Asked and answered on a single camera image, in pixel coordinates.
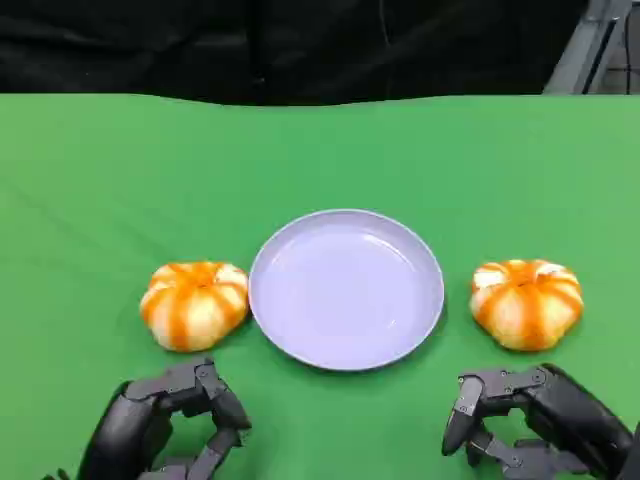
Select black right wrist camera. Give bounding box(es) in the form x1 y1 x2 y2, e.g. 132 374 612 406
617 422 640 480

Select orange and white bread roll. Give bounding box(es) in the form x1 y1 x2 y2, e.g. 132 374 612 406
139 260 250 353
469 258 585 352

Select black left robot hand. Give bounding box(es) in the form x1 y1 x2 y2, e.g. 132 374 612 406
77 355 253 480

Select green table cloth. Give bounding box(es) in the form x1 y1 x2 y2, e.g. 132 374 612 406
0 93 640 480

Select grey metal frame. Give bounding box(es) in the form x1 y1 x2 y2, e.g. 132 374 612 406
542 0 640 96

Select black backdrop curtain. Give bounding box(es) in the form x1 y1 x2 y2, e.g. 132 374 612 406
0 0 589 107

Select lilac plate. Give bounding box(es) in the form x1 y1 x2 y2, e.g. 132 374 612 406
248 208 446 372

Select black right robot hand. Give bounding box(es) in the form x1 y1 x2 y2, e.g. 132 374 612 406
441 363 635 480

